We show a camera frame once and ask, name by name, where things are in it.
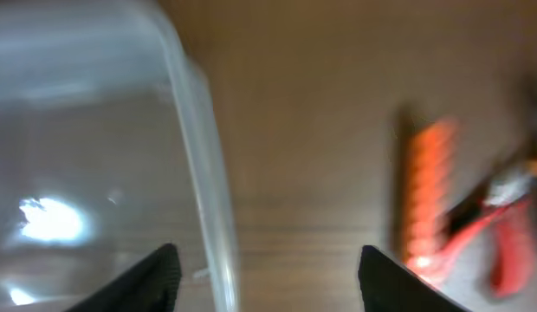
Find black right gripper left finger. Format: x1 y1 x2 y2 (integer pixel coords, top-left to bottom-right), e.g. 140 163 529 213
68 244 182 312

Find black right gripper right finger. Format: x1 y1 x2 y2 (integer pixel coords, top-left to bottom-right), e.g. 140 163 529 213
358 245 467 312

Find clear plastic storage container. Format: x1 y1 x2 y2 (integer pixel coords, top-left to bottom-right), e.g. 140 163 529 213
0 1 240 311

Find orange perforated plastic bar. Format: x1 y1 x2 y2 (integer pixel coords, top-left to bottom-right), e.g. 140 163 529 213
400 119 456 274

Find red handled side cutters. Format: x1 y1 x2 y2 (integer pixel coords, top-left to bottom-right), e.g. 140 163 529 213
408 165 534 298

